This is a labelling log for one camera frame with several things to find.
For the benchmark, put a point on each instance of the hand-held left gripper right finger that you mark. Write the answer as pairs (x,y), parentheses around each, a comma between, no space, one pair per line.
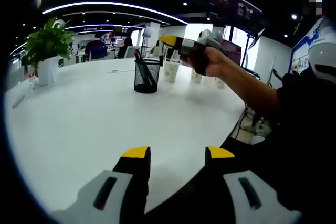
(252,195)

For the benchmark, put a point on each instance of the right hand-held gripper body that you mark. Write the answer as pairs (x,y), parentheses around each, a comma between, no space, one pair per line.
(210,37)

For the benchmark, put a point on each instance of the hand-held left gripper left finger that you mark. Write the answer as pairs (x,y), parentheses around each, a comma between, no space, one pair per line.
(105,195)

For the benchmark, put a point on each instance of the red cap whiteboard marker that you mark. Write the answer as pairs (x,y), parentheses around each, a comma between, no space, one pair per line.
(137,53)

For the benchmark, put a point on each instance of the black mesh pen holder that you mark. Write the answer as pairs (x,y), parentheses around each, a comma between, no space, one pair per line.
(147,79)

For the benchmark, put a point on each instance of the person's right hand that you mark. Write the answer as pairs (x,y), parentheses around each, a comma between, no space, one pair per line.
(212,64)

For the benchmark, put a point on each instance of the purple screen monitor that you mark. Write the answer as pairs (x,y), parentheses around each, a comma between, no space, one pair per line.
(233,51)

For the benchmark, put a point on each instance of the small monitor on stand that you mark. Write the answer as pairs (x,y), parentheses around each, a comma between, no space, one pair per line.
(147,32)

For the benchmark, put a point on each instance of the hanging dark monitor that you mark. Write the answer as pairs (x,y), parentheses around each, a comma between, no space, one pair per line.
(231,9)

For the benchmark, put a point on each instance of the curved ceiling light strip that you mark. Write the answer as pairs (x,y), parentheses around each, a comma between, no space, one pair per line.
(110,4)

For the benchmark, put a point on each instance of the person's black clothed body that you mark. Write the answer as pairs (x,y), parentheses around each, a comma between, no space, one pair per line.
(302,134)

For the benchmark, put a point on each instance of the white worn device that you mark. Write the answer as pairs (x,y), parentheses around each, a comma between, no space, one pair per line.
(323,56)

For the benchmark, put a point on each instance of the green plant in white pot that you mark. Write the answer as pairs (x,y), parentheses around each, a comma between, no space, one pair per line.
(50,45)

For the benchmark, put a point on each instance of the small red white figurine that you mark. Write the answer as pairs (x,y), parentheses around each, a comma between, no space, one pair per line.
(32,78)

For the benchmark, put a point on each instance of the blue wall poster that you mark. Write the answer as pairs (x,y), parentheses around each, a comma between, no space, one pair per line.
(299,58)

